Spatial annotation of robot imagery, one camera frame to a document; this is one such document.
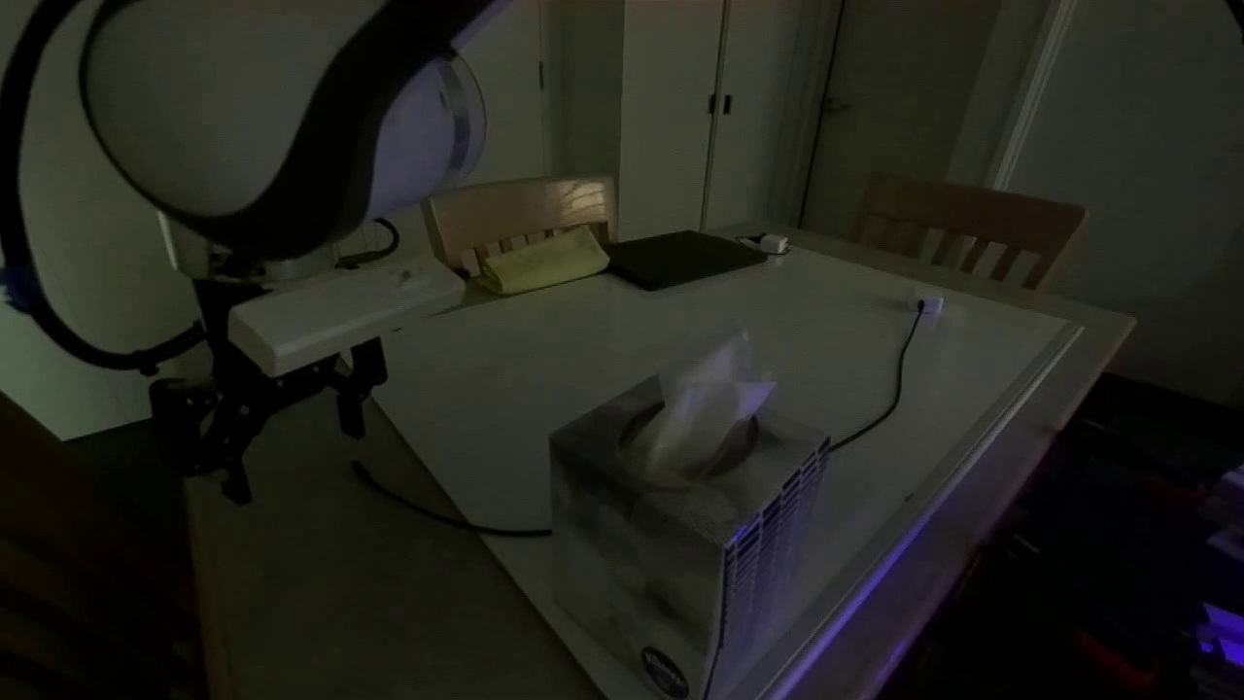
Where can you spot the grey marbled tissue box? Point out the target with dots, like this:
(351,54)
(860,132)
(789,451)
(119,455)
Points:
(648,569)

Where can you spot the flat black pad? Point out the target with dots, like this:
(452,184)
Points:
(680,259)

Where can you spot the wooden slatted chair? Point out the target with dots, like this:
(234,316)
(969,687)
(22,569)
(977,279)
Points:
(986,207)
(517,207)

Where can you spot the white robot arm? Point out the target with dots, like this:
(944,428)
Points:
(194,102)

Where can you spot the large white board mat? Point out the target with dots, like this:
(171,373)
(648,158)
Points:
(545,364)

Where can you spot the small white charger adapter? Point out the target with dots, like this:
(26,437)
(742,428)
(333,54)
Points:
(925,303)

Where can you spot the white tissue sheet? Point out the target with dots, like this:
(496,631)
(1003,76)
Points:
(706,402)

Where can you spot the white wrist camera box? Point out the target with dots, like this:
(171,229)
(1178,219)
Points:
(335,312)

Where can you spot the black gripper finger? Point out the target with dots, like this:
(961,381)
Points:
(234,473)
(351,410)

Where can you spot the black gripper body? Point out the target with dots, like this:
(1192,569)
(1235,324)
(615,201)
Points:
(219,391)

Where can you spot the small white gadget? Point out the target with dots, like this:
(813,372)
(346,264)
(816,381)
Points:
(771,241)

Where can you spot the yellow folded cloth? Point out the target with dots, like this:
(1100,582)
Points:
(545,262)

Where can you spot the white double door cabinet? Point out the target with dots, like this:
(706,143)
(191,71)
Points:
(664,119)

